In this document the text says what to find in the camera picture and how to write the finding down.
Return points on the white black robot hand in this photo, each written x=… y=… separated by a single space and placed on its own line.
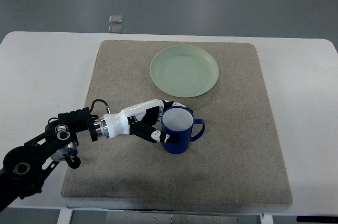
x=138 y=120

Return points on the lower floor socket plate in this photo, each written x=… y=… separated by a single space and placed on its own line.
x=115 y=29

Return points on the blue enamel cup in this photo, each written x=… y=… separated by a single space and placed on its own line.
x=178 y=122

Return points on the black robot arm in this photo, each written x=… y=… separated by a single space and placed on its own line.
x=25 y=168

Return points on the metal table frame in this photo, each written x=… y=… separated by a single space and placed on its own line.
x=100 y=216

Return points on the upper floor socket plate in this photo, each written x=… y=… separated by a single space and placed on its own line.
x=116 y=18

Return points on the beige fabric mat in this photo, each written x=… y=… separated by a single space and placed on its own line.
x=237 y=165

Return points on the light green plate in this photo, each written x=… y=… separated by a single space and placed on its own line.
x=184 y=71

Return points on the floor socket plate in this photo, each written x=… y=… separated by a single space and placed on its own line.
x=116 y=18
x=115 y=29

